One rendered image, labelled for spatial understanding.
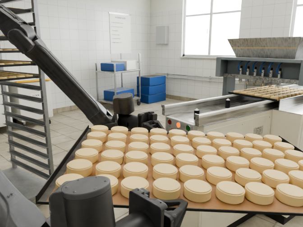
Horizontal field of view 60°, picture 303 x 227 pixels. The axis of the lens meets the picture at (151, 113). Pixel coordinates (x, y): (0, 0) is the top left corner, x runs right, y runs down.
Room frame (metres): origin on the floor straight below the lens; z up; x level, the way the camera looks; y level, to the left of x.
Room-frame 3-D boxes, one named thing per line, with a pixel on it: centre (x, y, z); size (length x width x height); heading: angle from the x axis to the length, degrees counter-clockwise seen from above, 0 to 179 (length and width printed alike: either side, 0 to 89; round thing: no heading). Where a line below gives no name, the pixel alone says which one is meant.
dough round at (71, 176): (0.42, 0.14, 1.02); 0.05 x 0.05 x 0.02
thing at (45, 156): (2.09, 1.07, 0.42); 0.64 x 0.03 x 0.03; 54
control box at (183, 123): (1.49, -0.17, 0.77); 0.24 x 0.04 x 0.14; 36
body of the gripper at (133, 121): (0.85, 0.04, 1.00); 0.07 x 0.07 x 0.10; 47
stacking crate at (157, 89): (6.22, 0.00, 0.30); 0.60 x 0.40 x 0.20; 137
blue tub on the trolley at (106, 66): (5.40, 0.79, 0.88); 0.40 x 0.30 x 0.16; 51
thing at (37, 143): (2.09, 1.07, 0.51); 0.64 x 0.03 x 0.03; 54
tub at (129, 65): (5.72, 0.59, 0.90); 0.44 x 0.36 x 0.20; 56
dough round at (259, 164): (0.55, -0.25, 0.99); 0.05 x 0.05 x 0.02
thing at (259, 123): (1.70, -0.47, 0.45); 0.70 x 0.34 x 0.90; 126
